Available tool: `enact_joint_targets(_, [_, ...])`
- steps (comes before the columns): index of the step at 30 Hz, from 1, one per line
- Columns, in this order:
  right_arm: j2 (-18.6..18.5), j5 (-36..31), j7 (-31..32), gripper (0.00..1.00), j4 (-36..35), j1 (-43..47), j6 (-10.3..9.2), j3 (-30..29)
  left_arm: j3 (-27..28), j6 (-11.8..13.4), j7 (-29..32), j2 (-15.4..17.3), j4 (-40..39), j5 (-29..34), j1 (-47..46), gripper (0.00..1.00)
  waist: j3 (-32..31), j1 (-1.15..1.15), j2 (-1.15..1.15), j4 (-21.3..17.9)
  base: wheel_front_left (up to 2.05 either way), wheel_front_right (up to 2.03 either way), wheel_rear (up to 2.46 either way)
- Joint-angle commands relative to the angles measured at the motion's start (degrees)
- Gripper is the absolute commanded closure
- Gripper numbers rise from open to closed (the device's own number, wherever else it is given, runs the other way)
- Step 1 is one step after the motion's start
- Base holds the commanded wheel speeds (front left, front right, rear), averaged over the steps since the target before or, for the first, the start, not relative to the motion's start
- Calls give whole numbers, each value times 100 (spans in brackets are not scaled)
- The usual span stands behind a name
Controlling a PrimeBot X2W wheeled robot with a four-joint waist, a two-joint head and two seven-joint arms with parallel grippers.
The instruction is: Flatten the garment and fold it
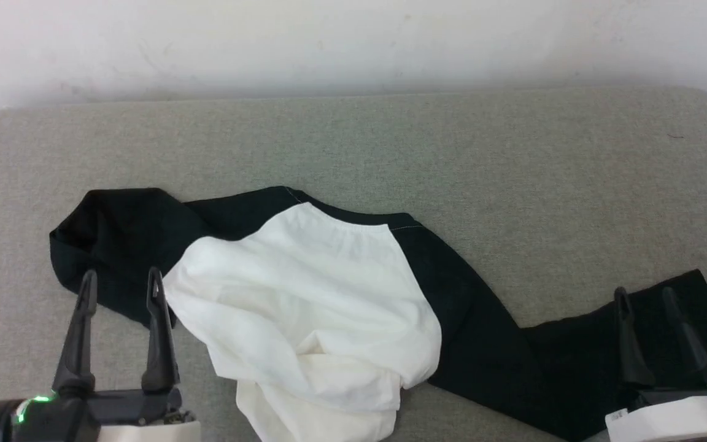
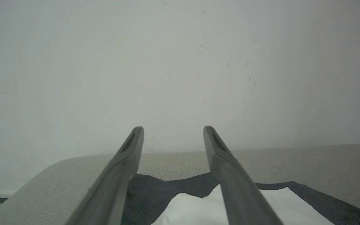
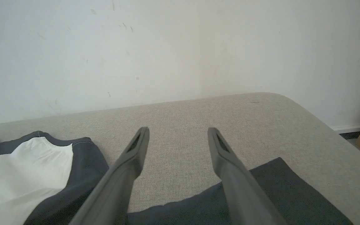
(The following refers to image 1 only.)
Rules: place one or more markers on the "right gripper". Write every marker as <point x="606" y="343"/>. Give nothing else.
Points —
<point x="679" y="417"/>

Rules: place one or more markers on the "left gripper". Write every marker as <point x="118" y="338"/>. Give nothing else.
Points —
<point x="132" y="405"/>

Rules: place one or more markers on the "black and white shirt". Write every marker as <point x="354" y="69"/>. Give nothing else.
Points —
<point x="304" y="294"/>

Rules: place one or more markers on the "beige fabric sofa cushion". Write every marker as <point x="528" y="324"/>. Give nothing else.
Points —
<point x="390" y="141"/>

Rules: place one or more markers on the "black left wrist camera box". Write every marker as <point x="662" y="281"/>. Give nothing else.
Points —
<point x="65" y="426"/>

